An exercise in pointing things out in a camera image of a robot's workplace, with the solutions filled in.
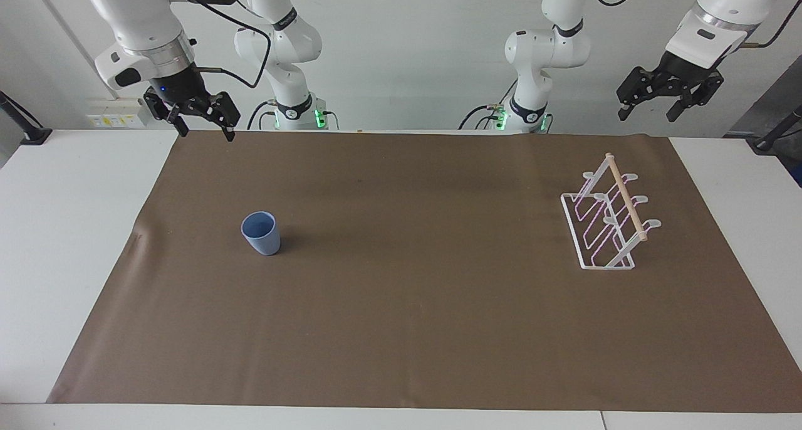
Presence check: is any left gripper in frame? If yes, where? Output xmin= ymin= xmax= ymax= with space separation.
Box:
xmin=616 ymin=50 xmax=725 ymax=123

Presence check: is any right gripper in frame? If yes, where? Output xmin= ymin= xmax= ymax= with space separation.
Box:
xmin=143 ymin=63 xmax=241 ymax=143

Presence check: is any blue cup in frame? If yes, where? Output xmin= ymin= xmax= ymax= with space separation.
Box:
xmin=241 ymin=211 xmax=281 ymax=256

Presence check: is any white power strip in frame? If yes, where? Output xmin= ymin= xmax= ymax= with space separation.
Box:
xmin=86 ymin=99 xmax=151 ymax=129

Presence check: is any black stand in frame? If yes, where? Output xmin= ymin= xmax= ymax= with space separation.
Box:
xmin=0 ymin=90 xmax=53 ymax=146
xmin=747 ymin=103 xmax=802 ymax=154

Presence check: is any white wire cup holder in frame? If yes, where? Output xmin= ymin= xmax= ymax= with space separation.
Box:
xmin=560 ymin=152 xmax=662 ymax=271

